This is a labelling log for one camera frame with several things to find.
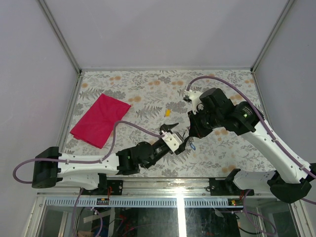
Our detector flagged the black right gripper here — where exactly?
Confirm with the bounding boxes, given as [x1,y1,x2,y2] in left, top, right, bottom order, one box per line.
[188,105,222,138]

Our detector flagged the large silver keyring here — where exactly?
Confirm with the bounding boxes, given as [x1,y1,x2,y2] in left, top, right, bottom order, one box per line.
[182,126,191,142]

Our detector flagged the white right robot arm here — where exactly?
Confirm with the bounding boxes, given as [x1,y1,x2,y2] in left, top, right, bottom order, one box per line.
[184,88,316,203]

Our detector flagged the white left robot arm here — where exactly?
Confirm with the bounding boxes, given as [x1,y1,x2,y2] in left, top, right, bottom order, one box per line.
[32,124,188,195]

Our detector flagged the floral table mat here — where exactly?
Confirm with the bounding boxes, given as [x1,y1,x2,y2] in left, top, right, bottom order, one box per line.
[61,70,273,178]

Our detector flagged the red cloth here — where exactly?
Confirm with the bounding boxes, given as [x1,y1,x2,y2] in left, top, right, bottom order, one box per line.
[70,94,131,149]

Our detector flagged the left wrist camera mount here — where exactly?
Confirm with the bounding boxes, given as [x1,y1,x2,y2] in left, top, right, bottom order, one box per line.
[161,132,184,153]

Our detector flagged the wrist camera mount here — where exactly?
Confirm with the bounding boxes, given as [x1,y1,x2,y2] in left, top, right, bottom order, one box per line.
[161,132,184,153]
[183,90,204,115]

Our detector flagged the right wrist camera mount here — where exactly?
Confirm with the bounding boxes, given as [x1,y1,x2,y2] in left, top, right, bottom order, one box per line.
[183,90,204,115]

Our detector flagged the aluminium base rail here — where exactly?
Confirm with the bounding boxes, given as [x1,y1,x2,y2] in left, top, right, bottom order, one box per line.
[36,177,275,198]

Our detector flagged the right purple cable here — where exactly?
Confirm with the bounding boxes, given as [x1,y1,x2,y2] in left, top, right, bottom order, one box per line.
[186,76,316,205]

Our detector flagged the purple cable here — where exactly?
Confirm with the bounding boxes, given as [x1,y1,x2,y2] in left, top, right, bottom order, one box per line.
[186,76,316,205]
[12,120,167,185]

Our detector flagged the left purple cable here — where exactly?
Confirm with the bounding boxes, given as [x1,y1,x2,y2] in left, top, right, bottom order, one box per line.
[12,120,167,185]

